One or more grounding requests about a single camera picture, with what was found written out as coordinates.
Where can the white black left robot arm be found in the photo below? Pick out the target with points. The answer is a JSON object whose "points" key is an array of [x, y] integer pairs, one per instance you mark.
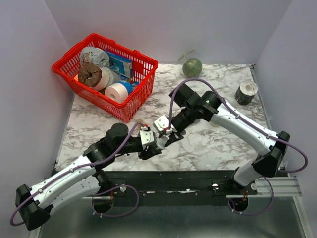
{"points": [[85, 176]]}

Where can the aluminium rail frame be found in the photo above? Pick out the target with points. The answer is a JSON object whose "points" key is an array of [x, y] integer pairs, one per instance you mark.
{"points": [[271, 213]]}

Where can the white toilet roll blue wrap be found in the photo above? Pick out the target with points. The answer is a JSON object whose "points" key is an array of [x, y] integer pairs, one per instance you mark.
{"points": [[119, 91]]}

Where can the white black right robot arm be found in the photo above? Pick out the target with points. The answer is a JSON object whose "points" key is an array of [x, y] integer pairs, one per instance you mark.
{"points": [[269, 145]]}

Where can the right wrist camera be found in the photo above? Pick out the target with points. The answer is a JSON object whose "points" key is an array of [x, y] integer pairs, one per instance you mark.
{"points": [[161, 125]]}

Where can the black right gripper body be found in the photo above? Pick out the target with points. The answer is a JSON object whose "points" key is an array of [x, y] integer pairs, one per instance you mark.
{"points": [[183, 119]]}

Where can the red plastic shopping basket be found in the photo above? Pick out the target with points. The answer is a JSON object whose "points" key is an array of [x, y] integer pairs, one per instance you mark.
{"points": [[144, 68]]}

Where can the grey bottle white cap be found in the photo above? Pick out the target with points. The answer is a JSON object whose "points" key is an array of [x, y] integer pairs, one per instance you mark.
{"points": [[161, 142]]}

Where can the blue white cardboard box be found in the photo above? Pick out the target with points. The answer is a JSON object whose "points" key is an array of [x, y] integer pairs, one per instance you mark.
{"points": [[120, 64]]}

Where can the clear bottle of yellow pills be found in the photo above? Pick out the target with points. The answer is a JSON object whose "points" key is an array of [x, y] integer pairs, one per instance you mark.
{"points": [[140, 122]]}

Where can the green netted melon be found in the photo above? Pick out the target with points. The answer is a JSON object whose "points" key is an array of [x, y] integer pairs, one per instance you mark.
{"points": [[192, 67]]}

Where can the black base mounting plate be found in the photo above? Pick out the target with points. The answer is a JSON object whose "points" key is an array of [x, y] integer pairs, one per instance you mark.
{"points": [[155, 189]]}

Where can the brown wrapped toilet roll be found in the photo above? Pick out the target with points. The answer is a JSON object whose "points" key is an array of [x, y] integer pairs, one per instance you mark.
{"points": [[93, 76]]}

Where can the grey wrapped toilet roll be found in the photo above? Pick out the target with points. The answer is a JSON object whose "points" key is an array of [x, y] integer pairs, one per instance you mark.
{"points": [[94, 55]]}

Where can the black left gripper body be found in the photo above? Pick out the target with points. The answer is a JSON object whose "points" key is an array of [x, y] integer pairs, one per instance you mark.
{"points": [[132, 146]]}

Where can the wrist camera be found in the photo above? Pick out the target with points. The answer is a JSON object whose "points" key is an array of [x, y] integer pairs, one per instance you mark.
{"points": [[147, 137], [161, 125]]}

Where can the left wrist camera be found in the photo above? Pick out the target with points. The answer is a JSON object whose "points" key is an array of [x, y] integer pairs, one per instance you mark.
{"points": [[147, 137]]}

